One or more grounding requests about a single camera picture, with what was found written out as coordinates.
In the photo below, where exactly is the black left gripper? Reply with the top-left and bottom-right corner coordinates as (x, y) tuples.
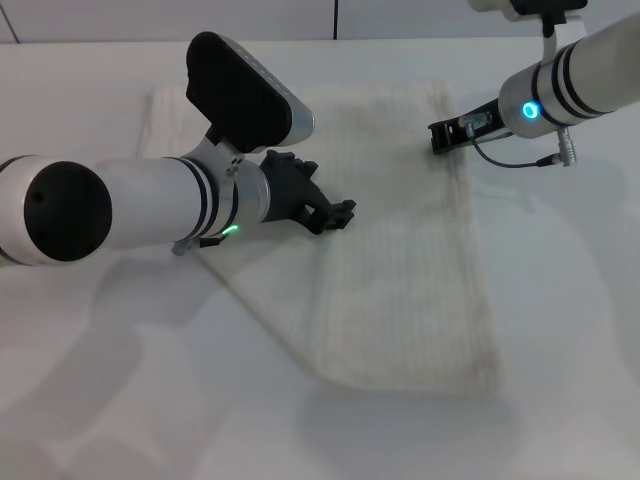
(258, 148), (358, 236)

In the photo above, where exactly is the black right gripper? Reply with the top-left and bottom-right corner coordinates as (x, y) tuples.
(427, 96), (514, 156)

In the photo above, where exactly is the cream white ribbed towel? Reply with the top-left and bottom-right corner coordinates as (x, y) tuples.
(142, 82), (506, 399)

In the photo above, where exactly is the grey cable with metal plugs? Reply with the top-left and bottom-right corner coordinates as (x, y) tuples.
(460, 112), (577, 169)

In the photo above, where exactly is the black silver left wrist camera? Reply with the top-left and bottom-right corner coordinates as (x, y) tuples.
(184, 31), (317, 155)

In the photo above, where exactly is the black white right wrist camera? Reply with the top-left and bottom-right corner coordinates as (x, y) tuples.
(468, 0), (589, 37)

